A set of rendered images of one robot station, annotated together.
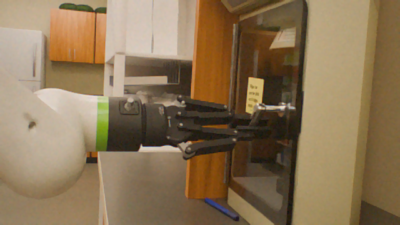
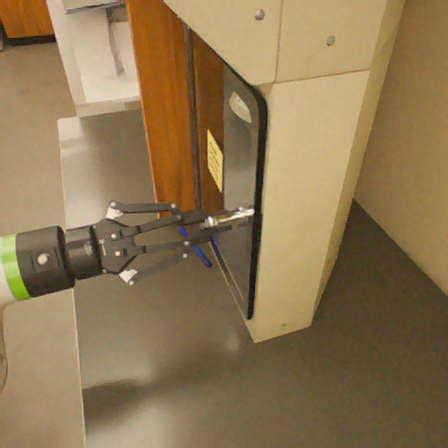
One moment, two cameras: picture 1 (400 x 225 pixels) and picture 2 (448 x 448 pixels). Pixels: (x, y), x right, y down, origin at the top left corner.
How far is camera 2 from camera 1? 0.42 m
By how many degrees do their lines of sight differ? 38
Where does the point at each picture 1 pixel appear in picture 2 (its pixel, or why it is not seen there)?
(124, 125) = (45, 282)
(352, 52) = (331, 158)
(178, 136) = (117, 267)
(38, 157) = not seen: outside the picture
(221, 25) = (168, 14)
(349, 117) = (321, 225)
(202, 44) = (143, 49)
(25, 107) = not seen: outside the picture
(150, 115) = (75, 260)
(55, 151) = not seen: outside the picture
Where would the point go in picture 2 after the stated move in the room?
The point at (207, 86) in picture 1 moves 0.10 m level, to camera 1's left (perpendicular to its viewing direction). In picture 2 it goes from (161, 107) to (108, 107)
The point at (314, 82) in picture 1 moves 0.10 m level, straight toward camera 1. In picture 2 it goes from (275, 205) to (262, 259)
